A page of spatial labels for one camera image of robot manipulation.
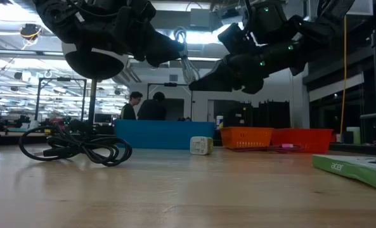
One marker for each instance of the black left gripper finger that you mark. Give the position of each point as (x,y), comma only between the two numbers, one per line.
(164,49)

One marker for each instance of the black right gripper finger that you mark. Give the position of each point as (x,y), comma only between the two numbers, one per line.
(219,80)

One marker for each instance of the green white charger cube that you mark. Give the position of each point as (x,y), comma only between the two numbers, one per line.
(200,145)

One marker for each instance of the white green acer box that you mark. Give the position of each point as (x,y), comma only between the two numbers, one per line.
(349,169)

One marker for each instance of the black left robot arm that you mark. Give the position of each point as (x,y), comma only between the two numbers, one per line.
(64,19)

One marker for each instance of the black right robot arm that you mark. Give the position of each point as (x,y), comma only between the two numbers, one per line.
(317,25)

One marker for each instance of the blue plastic bin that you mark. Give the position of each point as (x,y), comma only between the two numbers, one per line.
(162,134)

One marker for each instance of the white bottle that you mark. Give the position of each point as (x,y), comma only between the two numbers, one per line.
(219,122)

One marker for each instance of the black cabinets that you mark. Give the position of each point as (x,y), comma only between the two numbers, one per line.
(257,114)

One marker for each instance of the orange plastic basket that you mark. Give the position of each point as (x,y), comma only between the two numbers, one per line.
(246,137)

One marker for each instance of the red plastic basket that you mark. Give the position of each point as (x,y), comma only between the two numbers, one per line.
(302,139)

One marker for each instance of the green white container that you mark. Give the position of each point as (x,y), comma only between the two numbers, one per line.
(353,134)

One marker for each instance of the black gantry frame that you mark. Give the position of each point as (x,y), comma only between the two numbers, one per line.
(170,84)
(62,79)

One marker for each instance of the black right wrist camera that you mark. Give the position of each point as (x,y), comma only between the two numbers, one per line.
(235,38)

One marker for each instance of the black aluminium table frame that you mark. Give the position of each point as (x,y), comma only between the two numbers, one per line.
(359,149)

